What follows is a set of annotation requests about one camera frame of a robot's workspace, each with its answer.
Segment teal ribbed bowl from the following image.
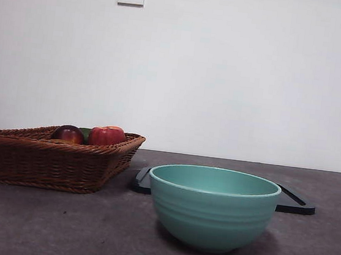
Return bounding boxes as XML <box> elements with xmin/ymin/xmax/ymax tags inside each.
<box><xmin>141</xmin><ymin>159</ymin><xmax>284</xmax><ymax>255</ymax></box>

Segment bright red apple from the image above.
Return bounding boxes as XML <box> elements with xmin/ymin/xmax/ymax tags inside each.
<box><xmin>87</xmin><ymin>123</ymin><xmax>127</xmax><ymax>149</ymax></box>

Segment green fruit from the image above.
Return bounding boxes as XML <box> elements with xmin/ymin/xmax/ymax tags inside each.
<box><xmin>77</xmin><ymin>127</ymin><xmax>92</xmax><ymax>144</ymax></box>

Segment dark red apple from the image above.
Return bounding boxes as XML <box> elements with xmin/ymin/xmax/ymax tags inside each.
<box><xmin>51</xmin><ymin>123</ymin><xmax>86</xmax><ymax>146</ymax></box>

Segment brown wicker basket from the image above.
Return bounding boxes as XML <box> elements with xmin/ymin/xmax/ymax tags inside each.
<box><xmin>0</xmin><ymin>118</ymin><xmax>147</xmax><ymax>201</ymax></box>

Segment dark rectangular tray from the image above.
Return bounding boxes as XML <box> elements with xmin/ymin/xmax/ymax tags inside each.
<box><xmin>132</xmin><ymin>165</ymin><xmax>318</xmax><ymax>216</ymax></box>

